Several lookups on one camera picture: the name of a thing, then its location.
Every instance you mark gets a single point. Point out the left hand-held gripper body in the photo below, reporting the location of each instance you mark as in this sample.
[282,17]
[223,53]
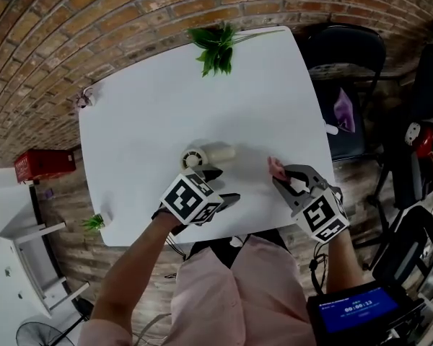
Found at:
[187,200]

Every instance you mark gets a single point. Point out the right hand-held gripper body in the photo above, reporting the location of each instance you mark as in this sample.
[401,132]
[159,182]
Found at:
[321,216]

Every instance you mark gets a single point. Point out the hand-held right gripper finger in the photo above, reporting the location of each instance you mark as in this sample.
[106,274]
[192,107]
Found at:
[285,193]
[303,169]

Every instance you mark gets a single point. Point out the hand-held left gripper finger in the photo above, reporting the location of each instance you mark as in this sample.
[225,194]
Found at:
[211,175]
[230,201]

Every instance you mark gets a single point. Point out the small white fan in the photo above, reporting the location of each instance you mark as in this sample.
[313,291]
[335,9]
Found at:
[202,155]

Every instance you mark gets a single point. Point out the pink cloth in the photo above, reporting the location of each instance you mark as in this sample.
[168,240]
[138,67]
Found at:
[276,168]

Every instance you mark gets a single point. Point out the person's right forearm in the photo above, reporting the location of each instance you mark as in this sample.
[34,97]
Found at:
[341,265]

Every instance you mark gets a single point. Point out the person's left forearm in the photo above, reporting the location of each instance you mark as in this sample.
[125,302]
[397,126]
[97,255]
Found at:
[137,261]

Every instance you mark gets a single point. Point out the purple cloth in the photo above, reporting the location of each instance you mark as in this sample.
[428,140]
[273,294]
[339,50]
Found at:
[343,110]

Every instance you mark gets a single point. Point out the small green plant white pot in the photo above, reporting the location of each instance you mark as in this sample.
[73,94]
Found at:
[95,222]

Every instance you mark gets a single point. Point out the person's pink shirt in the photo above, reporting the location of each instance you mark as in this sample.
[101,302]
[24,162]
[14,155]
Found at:
[238,297]

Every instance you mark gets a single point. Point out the black tablet blue screen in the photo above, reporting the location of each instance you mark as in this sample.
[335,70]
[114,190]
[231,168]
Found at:
[357,306]

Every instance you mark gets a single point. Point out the black folding chair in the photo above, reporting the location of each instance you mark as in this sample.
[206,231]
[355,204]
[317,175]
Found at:
[346,60]

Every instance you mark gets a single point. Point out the red and white device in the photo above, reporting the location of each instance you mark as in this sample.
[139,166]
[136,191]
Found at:
[424,139]

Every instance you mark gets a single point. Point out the green leafy plant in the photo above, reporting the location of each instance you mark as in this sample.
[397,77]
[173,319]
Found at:
[216,50]

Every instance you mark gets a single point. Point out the small flower in white pot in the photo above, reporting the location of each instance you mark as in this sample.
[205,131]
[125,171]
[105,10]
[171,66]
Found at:
[86,97]

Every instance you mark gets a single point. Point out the red box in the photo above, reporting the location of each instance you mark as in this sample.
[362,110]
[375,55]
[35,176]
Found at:
[45,164]

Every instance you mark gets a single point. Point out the white shelf unit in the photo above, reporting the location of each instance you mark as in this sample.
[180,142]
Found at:
[18,247]

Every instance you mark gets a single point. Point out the black pedestal fan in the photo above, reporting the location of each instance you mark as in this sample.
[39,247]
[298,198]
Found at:
[39,335]

